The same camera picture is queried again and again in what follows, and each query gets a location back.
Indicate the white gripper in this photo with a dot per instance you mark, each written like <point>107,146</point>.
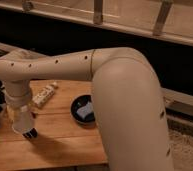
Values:
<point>15,103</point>

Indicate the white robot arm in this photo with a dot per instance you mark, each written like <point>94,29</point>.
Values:
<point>126,95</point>

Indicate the black round plate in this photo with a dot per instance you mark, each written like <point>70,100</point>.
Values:
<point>80,101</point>

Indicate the light blue sponge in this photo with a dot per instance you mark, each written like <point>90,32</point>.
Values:
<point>85,112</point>

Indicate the metal frame rail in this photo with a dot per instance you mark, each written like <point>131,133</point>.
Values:
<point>168,20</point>

